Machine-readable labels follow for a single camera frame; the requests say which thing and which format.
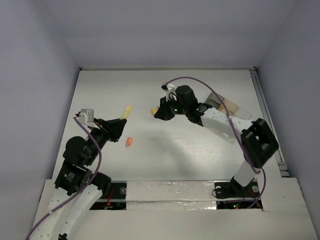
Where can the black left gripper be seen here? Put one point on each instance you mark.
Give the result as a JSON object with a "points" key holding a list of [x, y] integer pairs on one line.
{"points": [[107, 128]]}

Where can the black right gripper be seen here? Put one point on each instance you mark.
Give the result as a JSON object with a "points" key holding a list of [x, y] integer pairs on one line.
{"points": [[163, 112]]}

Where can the yellow highlighter pen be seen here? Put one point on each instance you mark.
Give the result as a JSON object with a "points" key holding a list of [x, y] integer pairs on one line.
{"points": [[126, 113]]}

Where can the orange highlighter cap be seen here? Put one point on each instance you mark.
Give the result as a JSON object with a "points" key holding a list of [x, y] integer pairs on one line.
{"points": [[128, 142]]}

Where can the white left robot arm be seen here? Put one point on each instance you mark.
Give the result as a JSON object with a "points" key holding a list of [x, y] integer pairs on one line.
{"points": [[79, 184]]}

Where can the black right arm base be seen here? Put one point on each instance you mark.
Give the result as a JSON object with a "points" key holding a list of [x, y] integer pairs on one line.
{"points": [[231, 195]]}

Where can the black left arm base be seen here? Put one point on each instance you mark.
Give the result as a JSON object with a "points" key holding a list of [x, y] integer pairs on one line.
{"points": [[115, 199]]}

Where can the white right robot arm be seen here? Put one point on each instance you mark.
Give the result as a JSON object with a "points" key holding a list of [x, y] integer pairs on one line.
{"points": [[255, 138]]}

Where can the yellow eraser block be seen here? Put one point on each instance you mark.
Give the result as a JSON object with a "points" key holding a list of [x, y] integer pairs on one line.
{"points": [[153, 111]]}

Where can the smoky grey plastic container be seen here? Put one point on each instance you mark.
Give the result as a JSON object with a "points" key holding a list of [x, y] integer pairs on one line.
{"points": [[214, 101]]}

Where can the clear plastic container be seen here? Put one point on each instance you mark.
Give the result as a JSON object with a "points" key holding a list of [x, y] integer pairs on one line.
{"points": [[242, 114]]}

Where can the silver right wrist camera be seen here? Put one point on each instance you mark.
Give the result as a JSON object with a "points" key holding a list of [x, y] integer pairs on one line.
{"points": [[169, 89]]}

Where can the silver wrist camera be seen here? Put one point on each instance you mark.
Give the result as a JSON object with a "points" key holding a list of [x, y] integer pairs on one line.
{"points": [[169, 89], [86, 117]]}

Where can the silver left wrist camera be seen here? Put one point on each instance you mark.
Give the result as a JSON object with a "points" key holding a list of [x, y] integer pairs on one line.
{"points": [[86, 117]]}

